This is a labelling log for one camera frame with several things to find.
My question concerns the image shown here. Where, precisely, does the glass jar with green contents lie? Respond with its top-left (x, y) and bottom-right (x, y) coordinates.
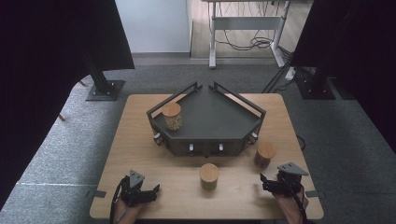
top-left (199, 162), bottom-right (220, 191)

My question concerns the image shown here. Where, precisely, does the black floor cable bundle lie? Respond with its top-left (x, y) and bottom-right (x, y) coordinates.
top-left (261, 46), bottom-right (295, 94)

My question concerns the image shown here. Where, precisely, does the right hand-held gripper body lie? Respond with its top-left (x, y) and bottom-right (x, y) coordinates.
top-left (276, 161), bottom-right (310, 197)

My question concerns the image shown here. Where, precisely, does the white power strip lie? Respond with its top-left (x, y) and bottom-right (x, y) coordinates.
top-left (284, 66), bottom-right (297, 81)

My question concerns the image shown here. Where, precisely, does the black floor cable loop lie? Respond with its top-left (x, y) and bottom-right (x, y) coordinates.
top-left (295, 133), bottom-right (308, 152)

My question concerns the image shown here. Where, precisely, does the black corner shelf rack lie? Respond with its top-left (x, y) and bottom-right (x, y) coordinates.
top-left (146, 81), bottom-right (267, 159)

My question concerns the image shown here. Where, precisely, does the right hand-held gripper cable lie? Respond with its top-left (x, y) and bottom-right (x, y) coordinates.
top-left (289, 183), bottom-right (308, 224)

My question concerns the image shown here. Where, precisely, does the black metal stand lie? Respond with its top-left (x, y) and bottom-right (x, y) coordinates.
top-left (294, 59), bottom-right (337, 101)
top-left (81, 50), bottom-right (126, 103)

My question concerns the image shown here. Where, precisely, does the hand-held gripper cable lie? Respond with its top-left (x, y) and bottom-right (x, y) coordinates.
top-left (108, 175), bottom-right (129, 224)
top-left (289, 183), bottom-right (308, 224)

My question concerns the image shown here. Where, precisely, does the black curtain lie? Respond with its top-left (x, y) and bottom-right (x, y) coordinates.
top-left (290, 0), bottom-right (396, 154)
top-left (0, 0), bottom-right (135, 210)

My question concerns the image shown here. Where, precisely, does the left hand-held gripper cable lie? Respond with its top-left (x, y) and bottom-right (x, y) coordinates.
top-left (108, 175), bottom-right (129, 224)

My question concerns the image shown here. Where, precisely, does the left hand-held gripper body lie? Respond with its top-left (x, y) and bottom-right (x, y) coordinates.
top-left (119, 169), bottom-right (148, 208)

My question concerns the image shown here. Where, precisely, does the tangle of black cables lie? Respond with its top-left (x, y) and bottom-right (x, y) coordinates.
top-left (214, 1), bottom-right (281, 52)

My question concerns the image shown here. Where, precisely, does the white desk frame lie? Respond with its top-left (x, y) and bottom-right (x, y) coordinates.
top-left (200, 0), bottom-right (292, 69)

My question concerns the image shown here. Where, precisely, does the glass jar with pale beans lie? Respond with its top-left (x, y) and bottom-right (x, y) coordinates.
top-left (162, 102), bottom-right (184, 132)

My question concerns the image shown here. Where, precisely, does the glass jar with brown contents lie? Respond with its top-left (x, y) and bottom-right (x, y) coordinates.
top-left (253, 141), bottom-right (277, 169)

